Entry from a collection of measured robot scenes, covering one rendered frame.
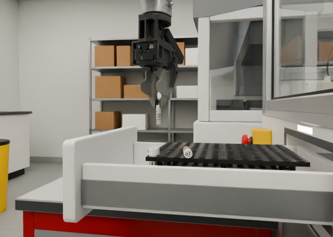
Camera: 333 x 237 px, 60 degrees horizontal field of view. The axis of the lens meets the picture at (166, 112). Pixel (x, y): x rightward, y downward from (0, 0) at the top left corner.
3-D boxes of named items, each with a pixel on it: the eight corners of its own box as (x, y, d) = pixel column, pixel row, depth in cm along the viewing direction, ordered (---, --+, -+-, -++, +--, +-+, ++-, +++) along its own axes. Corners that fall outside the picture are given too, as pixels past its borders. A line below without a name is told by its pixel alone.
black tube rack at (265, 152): (145, 201, 42) (145, 156, 42) (167, 173, 59) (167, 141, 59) (309, 210, 38) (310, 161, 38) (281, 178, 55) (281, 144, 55)
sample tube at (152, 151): (147, 180, 42) (147, 148, 42) (149, 178, 43) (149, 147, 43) (156, 180, 42) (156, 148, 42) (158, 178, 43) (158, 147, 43)
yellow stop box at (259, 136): (251, 157, 76) (251, 129, 76) (248, 152, 83) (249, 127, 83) (271, 157, 75) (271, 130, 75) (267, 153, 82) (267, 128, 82)
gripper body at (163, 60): (130, 67, 66) (131, 15, 66) (149, 72, 74) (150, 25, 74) (159, 64, 63) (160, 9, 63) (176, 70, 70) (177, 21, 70)
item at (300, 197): (81, 208, 39) (81, 164, 39) (135, 168, 65) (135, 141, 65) (415, 232, 32) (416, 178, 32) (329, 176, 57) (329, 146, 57)
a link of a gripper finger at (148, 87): (134, 107, 67) (136, 67, 67) (147, 107, 73) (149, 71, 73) (145, 107, 66) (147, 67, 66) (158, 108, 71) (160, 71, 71)
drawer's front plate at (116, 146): (62, 223, 38) (62, 140, 38) (130, 173, 67) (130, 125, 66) (75, 224, 38) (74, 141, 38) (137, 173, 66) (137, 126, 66)
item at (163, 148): (145, 160, 42) (145, 156, 42) (167, 145, 59) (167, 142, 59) (157, 161, 41) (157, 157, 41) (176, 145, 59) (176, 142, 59)
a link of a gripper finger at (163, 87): (150, 107, 65) (148, 67, 66) (162, 108, 71) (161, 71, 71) (162, 106, 64) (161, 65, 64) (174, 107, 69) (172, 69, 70)
